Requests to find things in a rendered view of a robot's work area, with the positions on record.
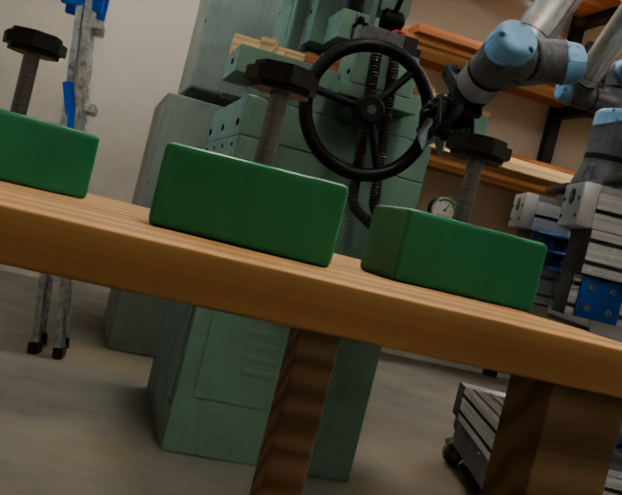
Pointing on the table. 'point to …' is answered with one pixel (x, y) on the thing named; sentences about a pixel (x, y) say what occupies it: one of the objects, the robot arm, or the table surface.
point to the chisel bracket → (342, 27)
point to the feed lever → (392, 20)
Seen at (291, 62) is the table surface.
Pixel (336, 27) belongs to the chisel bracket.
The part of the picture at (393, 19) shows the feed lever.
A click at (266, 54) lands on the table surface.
